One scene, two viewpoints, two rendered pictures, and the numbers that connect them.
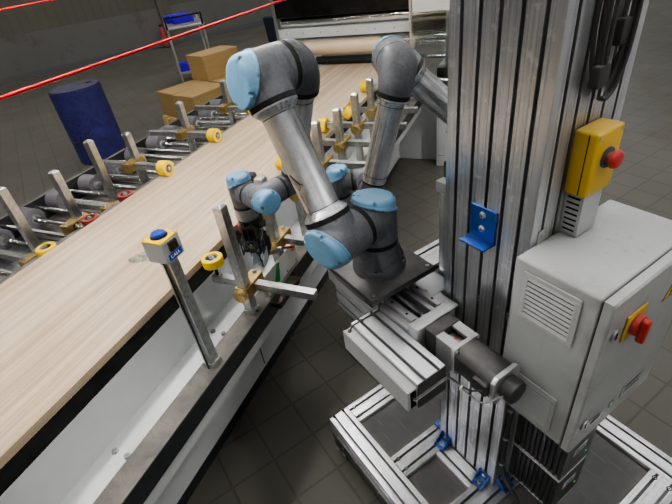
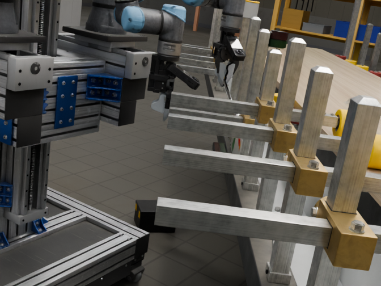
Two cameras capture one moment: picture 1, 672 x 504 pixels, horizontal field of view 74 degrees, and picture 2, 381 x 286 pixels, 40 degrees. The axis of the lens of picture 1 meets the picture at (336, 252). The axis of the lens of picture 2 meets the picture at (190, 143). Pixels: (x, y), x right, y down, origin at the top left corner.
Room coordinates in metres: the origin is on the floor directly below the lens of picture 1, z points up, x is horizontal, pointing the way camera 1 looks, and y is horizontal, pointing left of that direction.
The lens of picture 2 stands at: (2.90, -0.78, 1.25)
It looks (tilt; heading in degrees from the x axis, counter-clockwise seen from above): 17 degrees down; 150
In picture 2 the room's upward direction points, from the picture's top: 9 degrees clockwise
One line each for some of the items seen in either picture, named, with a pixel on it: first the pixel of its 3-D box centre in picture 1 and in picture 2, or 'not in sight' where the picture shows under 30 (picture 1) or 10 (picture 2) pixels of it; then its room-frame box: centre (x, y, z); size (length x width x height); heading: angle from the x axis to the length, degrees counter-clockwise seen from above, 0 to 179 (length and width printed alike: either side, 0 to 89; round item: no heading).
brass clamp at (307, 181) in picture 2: (342, 143); (303, 170); (2.19, -0.12, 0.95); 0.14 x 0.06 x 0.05; 153
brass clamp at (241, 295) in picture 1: (248, 286); not in sight; (1.30, 0.34, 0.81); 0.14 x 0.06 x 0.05; 153
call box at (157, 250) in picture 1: (163, 247); (248, 9); (1.04, 0.47, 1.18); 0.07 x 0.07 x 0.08; 63
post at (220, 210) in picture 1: (237, 263); (244, 81); (1.28, 0.35, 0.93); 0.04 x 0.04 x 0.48; 63
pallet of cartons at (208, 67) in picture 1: (211, 86); not in sight; (6.31, 1.33, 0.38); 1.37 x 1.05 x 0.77; 125
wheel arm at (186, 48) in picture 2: not in sight; (208, 51); (-0.27, 1.08, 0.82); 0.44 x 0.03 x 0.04; 63
